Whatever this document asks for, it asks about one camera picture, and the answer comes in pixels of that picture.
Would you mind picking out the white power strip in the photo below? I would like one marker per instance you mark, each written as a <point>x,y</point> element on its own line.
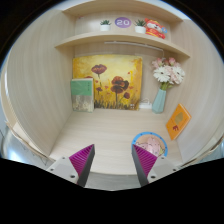
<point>145,106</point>

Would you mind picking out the light wood shelf board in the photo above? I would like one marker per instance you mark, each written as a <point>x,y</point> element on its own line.
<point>100,37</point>

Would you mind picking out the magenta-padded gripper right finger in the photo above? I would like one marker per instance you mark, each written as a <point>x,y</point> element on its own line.
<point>158,166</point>

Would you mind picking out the pink computer mouse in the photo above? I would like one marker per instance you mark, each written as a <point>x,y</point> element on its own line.
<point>150,146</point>

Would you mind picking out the orange book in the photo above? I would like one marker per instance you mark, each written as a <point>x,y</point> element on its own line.
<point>178,121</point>

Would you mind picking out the green and beige book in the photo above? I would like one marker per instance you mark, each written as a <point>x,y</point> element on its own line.
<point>81,95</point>

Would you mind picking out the round purple sign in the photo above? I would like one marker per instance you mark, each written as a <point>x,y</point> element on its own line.
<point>122,22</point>

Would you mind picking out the red lucky figurine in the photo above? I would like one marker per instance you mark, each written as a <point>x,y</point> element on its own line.
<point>155,29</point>

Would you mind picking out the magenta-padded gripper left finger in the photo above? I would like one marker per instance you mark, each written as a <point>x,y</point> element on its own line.
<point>66,168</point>

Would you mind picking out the yellow poppy flower painting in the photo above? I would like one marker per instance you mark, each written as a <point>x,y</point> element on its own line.
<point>113,68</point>

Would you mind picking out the pink and white flower bouquet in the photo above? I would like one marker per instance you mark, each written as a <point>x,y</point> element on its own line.
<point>166,73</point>

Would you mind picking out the white light bar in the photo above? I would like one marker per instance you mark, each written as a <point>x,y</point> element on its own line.
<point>133,44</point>

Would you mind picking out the round blue-rimmed cartoon mouse pad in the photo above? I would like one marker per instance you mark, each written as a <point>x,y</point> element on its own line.
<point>146,135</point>

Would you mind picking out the teal faceted vase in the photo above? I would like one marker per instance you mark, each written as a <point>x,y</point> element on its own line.
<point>159,101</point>

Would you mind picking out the small potted green plant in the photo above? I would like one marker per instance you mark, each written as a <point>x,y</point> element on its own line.
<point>105,26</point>
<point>140,27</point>

